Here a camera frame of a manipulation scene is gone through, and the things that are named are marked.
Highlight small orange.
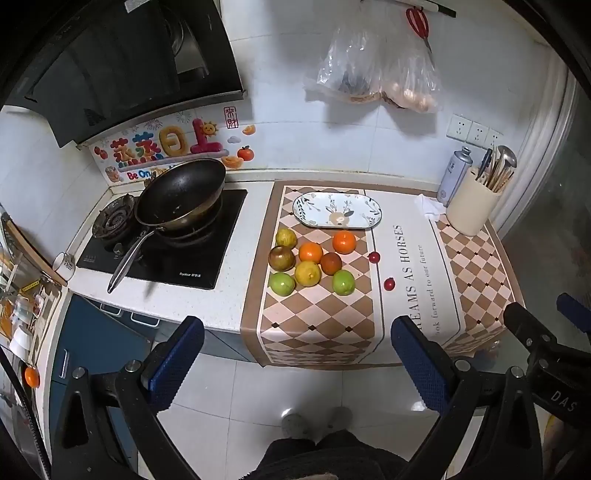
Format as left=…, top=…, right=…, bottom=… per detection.
left=298, top=241, right=323, bottom=264

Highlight crumpled white tissue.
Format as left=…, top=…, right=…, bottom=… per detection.
left=413, top=194, right=446, bottom=221

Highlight large orange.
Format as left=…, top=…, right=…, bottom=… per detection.
left=332, top=230, right=358, bottom=255

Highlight yellow lemon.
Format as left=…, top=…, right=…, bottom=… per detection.
left=295, top=261, right=322, bottom=286

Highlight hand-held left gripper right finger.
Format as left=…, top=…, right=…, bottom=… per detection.
left=390, top=316, right=543, bottom=480

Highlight blue kitchen cabinet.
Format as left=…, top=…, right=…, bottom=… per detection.
left=48, top=293, right=153, bottom=435

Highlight person's right shoe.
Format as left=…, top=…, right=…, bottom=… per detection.
left=323, top=406, right=354, bottom=437

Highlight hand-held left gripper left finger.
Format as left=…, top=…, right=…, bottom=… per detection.
left=53, top=316, right=206, bottom=480

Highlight black range hood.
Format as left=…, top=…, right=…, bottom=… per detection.
left=0, top=0, right=245, bottom=148

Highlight black-handled utensil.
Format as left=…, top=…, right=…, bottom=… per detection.
left=475, top=148, right=494, bottom=182

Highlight metal spoon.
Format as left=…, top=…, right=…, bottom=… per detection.
left=496, top=145, right=518, bottom=172

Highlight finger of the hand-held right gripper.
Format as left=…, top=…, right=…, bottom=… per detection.
left=503, top=302, right=557, bottom=352
left=556, top=293, right=591, bottom=326

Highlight kitchen storage rack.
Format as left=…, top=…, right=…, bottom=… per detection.
left=0, top=212, right=70, bottom=370

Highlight bundle of chopsticks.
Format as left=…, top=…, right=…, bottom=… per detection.
left=485, top=148, right=513, bottom=193

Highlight white mug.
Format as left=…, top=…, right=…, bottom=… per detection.
left=52, top=251, right=77, bottom=282

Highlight grey gas canister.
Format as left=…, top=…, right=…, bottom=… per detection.
left=436, top=147, right=474, bottom=208

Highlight red-handled scissors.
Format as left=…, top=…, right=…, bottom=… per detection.
left=406, top=7, right=434, bottom=58

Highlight colourful wall sticker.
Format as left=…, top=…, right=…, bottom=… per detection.
left=90, top=107, right=257, bottom=185

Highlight black wok with metal handle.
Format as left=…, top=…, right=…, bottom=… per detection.
left=107, top=158, right=227, bottom=294

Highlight black glass gas stove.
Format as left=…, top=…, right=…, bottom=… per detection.
left=76, top=188, right=249, bottom=291

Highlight dark red-green apple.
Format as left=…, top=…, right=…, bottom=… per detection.
left=269, top=246, right=296, bottom=271

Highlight patterned oval ceramic plate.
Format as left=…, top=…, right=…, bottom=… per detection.
left=292, top=192, right=383, bottom=230

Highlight clear plastic bag dark contents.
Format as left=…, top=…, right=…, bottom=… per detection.
left=303, top=23, right=393, bottom=103

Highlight cream utensil holder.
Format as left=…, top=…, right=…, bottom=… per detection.
left=445, top=166, right=503, bottom=237

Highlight checkered brown table mat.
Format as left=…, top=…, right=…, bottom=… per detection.
left=240, top=180, right=527, bottom=369

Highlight clear plastic bag pale contents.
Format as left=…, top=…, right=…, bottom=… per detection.
left=379, top=41, right=441, bottom=114

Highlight green apple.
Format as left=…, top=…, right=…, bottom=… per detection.
left=270, top=272, right=296, bottom=296
left=332, top=270, right=356, bottom=296

